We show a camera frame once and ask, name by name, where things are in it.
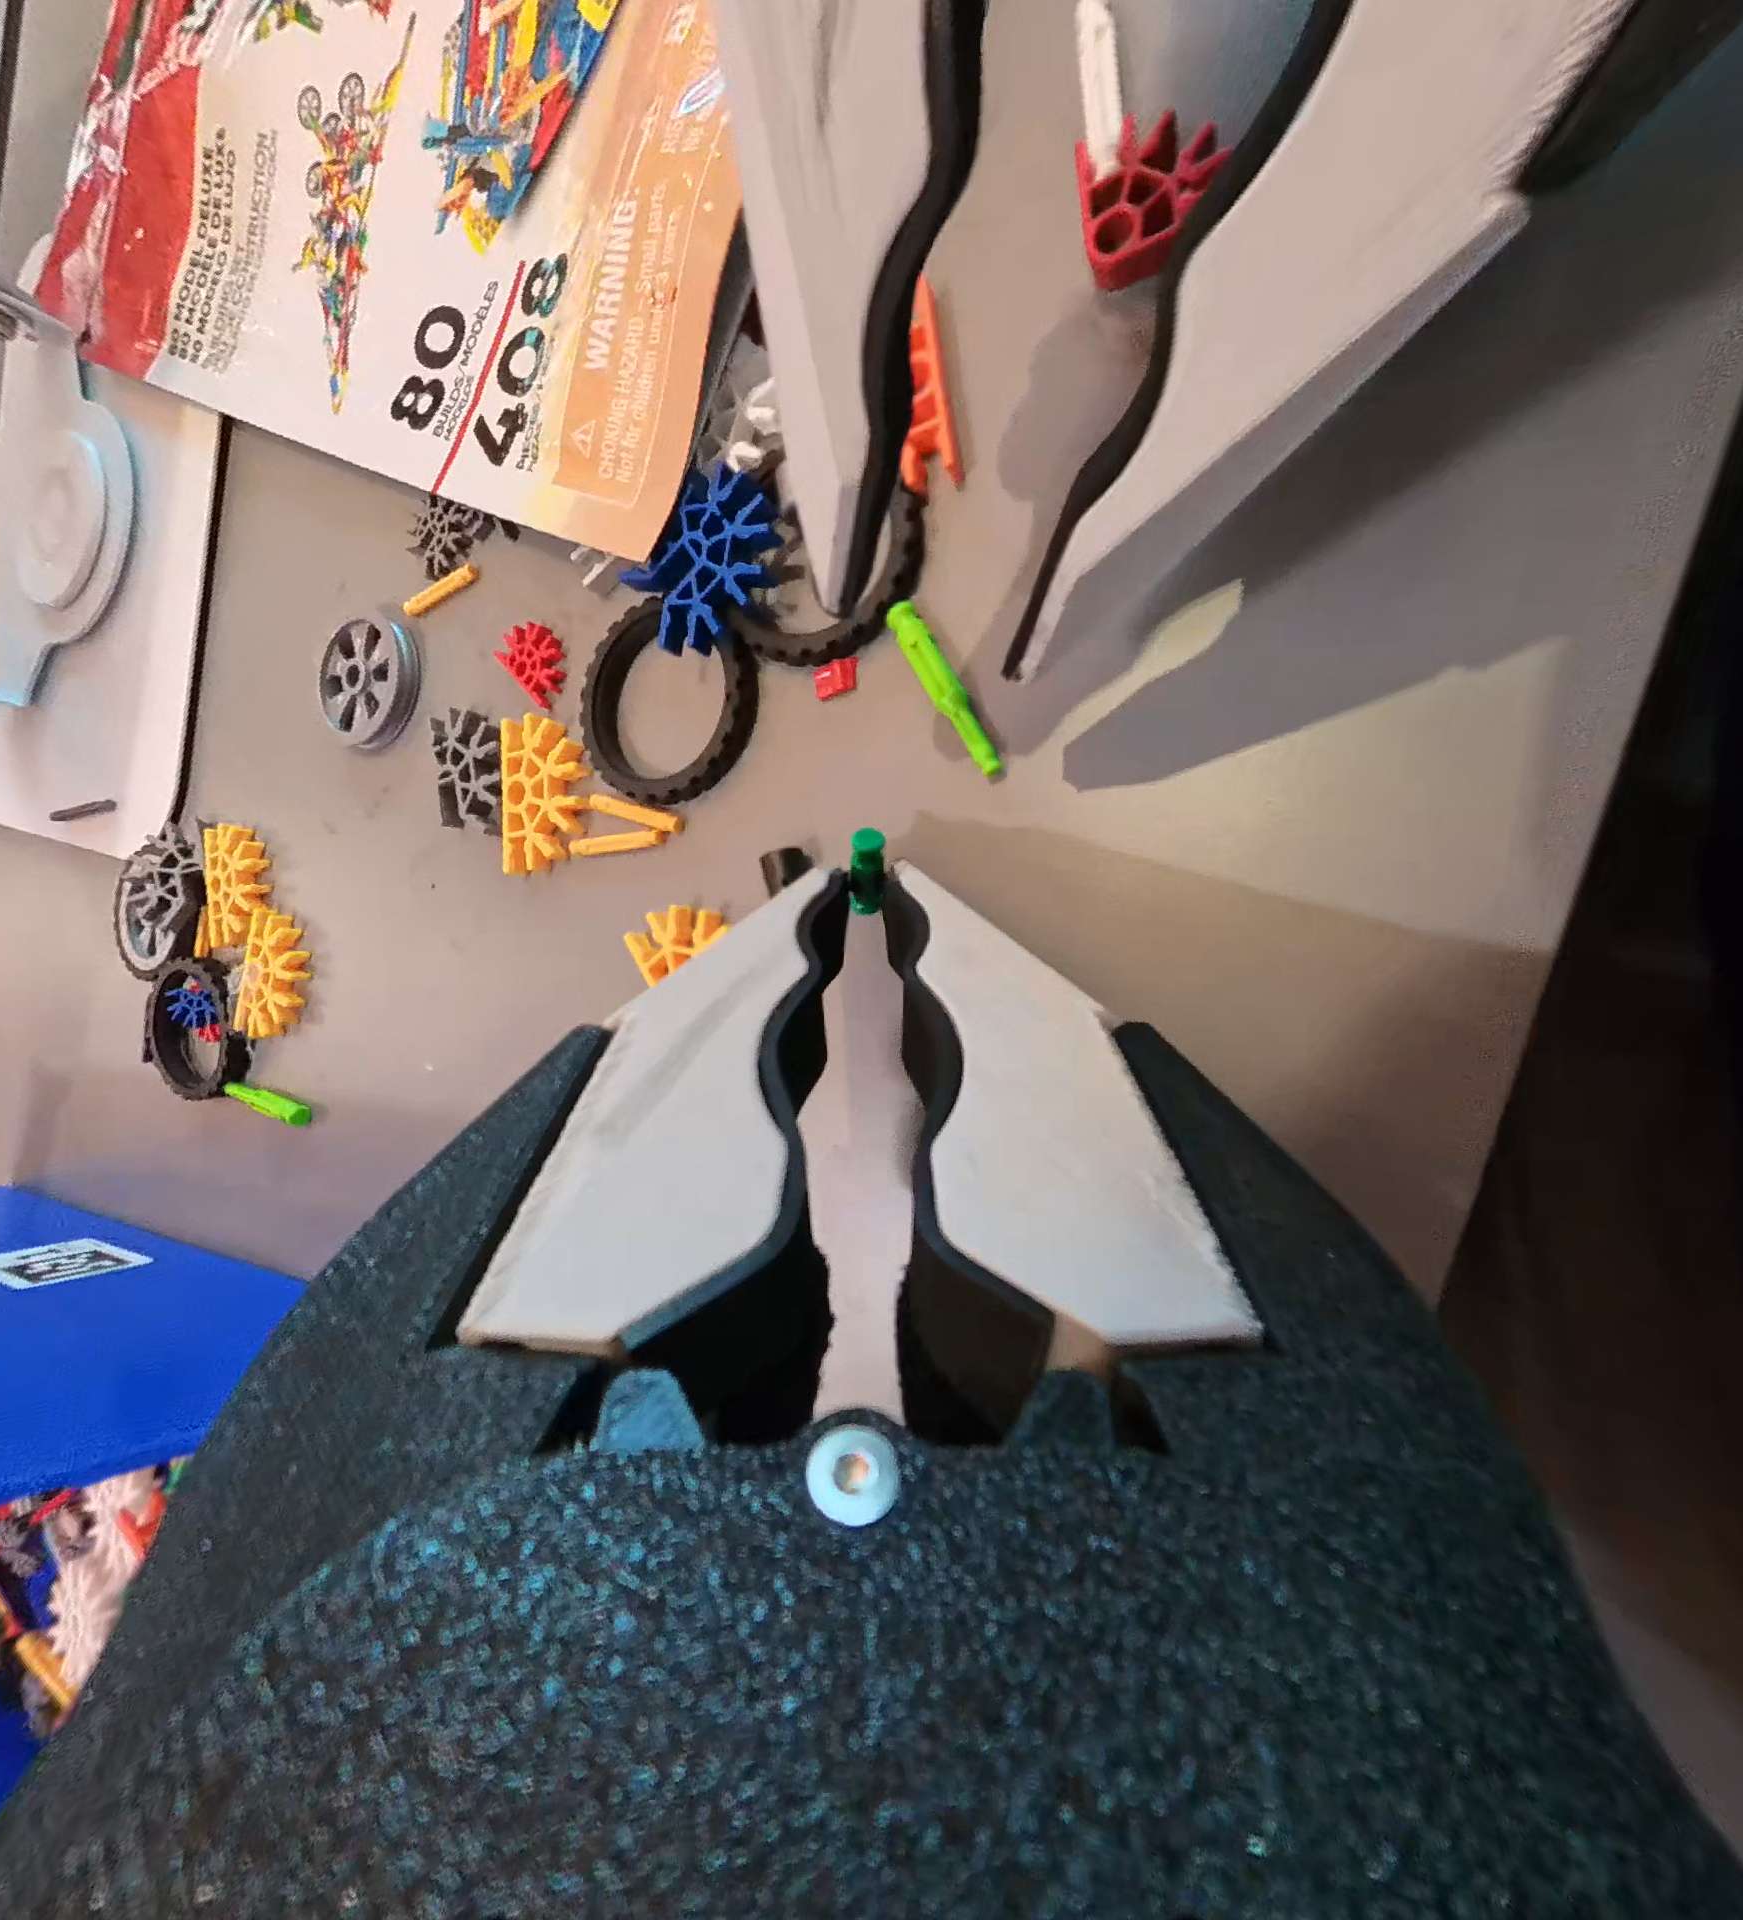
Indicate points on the small dark grey rod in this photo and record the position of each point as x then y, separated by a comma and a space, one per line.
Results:
80, 810

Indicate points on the blue snowflake connector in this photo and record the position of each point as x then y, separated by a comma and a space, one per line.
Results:
705, 563

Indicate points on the white connector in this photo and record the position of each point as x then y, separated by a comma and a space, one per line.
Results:
745, 429

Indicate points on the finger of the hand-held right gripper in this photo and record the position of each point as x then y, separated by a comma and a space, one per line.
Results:
1336, 255
827, 225

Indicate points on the printed toy set bag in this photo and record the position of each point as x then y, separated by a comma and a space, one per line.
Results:
287, 225

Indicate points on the short orange rod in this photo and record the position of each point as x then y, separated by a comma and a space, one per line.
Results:
441, 591

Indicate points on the dark grey fan connector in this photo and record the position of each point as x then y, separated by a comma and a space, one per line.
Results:
462, 768

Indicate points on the small black rubber tire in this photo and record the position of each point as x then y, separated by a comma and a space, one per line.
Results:
198, 1086

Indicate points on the pile of toy building pieces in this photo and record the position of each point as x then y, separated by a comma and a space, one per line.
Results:
48, 1575

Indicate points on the yellow rod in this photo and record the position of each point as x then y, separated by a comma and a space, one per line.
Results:
613, 844
638, 817

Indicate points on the large red connector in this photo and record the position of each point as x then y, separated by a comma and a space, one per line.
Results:
1128, 225

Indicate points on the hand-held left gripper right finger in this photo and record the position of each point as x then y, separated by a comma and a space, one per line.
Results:
1083, 1172

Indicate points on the lime green rod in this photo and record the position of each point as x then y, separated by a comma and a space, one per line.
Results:
939, 673
267, 1107

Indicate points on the tiny red piece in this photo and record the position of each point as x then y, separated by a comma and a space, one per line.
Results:
834, 680

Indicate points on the white rod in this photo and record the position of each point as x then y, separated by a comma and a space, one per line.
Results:
1096, 74

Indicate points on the short dark green rod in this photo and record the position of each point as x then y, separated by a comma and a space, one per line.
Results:
868, 865

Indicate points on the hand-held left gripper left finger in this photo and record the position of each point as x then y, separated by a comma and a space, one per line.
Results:
647, 1172

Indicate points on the grey spoked wheel hub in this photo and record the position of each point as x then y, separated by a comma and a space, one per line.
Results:
339, 692

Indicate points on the orange ladder piece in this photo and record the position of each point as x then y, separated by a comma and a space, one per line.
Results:
933, 375

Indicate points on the white round stand mount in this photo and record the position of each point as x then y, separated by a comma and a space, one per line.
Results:
60, 518

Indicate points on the grey wheel with tire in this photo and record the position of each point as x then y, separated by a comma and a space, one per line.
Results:
142, 914

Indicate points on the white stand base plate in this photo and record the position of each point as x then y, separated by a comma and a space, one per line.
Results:
151, 751

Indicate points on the large black rubber tire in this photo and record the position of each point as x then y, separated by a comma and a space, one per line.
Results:
662, 786
827, 649

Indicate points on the small red fan connector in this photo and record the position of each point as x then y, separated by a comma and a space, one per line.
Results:
530, 659

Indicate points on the blue plastic parts bin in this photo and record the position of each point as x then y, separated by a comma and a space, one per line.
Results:
60, 1380

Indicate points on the dark grey snowflake connector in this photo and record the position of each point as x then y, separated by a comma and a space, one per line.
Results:
449, 532

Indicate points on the yellow fan connector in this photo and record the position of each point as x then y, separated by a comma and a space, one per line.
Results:
273, 977
669, 946
541, 796
230, 885

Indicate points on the small blue connector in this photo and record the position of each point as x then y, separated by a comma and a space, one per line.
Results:
189, 1005

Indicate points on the small black cylinder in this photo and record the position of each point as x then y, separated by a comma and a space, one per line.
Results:
782, 870

